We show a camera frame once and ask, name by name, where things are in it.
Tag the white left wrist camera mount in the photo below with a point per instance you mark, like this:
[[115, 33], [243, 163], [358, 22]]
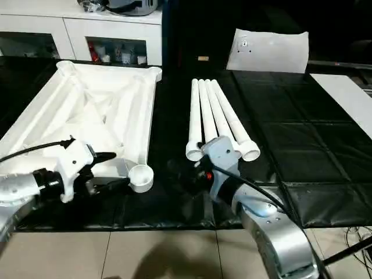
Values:
[[72, 157]]

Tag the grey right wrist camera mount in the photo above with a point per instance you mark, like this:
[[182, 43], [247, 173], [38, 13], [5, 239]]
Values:
[[221, 151]]

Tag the white flat board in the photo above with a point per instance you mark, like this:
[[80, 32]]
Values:
[[348, 98]]

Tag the white plastic table leg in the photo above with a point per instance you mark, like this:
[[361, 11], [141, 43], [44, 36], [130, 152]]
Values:
[[218, 116], [205, 116], [231, 116], [194, 116]]

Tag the black metal rod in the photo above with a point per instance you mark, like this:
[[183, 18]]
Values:
[[348, 252]]

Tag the white plastic table top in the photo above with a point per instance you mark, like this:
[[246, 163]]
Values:
[[87, 110]]

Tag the white glass-door cabinet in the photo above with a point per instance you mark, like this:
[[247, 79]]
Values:
[[72, 26]]

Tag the black padded mat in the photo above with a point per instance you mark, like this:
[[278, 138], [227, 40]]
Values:
[[305, 130]]

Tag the white curved plastic panel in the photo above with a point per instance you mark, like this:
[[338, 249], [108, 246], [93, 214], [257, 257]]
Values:
[[270, 52]]

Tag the red bottle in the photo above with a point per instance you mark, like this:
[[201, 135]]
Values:
[[92, 50]]

